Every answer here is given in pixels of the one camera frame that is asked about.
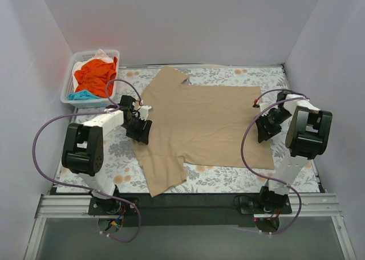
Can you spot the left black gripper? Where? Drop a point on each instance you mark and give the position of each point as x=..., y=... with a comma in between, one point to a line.
x=138, y=128

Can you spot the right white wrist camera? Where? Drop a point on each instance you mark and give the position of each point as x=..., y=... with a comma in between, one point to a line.
x=261, y=105

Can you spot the beige t shirt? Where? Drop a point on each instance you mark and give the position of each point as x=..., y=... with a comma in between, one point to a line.
x=201, y=125

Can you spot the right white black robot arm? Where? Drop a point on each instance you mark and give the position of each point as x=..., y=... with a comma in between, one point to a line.
x=307, y=137

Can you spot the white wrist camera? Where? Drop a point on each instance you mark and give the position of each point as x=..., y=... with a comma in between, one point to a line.
x=261, y=105
x=142, y=112

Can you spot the white plastic laundry basket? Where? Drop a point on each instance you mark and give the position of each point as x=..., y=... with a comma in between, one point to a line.
x=69, y=85

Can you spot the teal t shirt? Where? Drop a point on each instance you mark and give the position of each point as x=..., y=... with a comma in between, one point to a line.
x=82, y=95

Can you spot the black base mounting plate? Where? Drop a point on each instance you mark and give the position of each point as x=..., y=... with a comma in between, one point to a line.
x=190, y=209

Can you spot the white t shirt in basket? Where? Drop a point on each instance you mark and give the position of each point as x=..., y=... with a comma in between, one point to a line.
x=101, y=55

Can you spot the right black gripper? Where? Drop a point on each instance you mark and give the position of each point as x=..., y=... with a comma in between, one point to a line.
x=266, y=125

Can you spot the aluminium frame rail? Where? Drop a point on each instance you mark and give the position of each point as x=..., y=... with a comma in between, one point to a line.
x=185, y=230

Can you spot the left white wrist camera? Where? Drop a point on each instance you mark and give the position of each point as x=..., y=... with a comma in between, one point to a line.
x=142, y=112

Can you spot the orange t shirt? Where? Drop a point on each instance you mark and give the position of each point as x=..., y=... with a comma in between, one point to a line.
x=94, y=75

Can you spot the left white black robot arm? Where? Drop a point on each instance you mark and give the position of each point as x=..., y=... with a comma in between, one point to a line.
x=83, y=150

